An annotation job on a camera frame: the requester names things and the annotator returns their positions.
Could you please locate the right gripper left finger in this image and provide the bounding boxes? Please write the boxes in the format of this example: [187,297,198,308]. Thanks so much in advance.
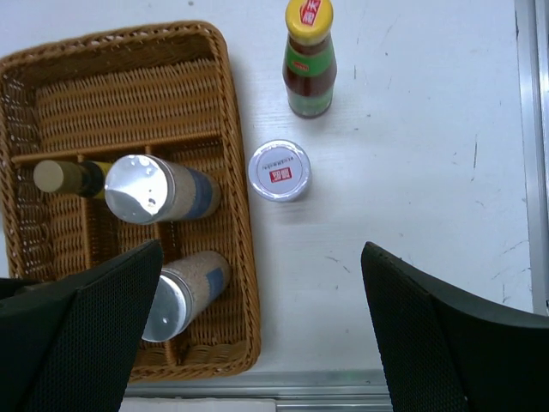
[1,240,163,411]

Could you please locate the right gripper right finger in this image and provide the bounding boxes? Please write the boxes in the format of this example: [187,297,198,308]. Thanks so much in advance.
[361,242,548,411]

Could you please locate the silver-top shaker bottle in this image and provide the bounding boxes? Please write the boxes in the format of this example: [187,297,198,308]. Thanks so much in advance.
[105,154,221,225]
[142,251,232,342]

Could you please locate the small yellow bottle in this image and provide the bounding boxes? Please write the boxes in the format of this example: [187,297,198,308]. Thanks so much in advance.
[33,160,112,199]

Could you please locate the white-lid jar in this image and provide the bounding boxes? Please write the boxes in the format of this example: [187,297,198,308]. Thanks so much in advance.
[248,140,311,203]

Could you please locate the woven wicker basket tray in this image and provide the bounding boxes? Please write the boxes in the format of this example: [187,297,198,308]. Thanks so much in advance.
[1,21,261,382]

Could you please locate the right green sauce bottle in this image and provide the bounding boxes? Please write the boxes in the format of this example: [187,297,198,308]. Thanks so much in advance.
[282,0,337,118]

